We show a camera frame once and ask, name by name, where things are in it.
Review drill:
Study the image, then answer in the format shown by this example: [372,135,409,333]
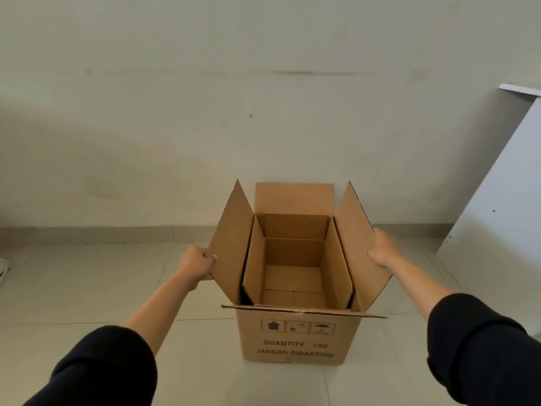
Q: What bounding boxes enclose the person's left forearm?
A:
[24,271,198,406]

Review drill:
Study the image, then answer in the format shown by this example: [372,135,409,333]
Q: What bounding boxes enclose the brown cardboard box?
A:
[205,179,393,366]

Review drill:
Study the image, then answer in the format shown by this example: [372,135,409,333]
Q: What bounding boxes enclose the person's right hand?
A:
[366,228,405,272]

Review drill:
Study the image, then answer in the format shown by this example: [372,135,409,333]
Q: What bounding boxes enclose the person's right forearm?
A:
[387,254,541,406]

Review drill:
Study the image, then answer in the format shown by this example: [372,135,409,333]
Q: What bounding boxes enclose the person's left hand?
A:
[176,245,218,292]

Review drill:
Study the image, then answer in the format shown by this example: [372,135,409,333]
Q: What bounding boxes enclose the white furniture panel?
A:
[437,83,541,334]

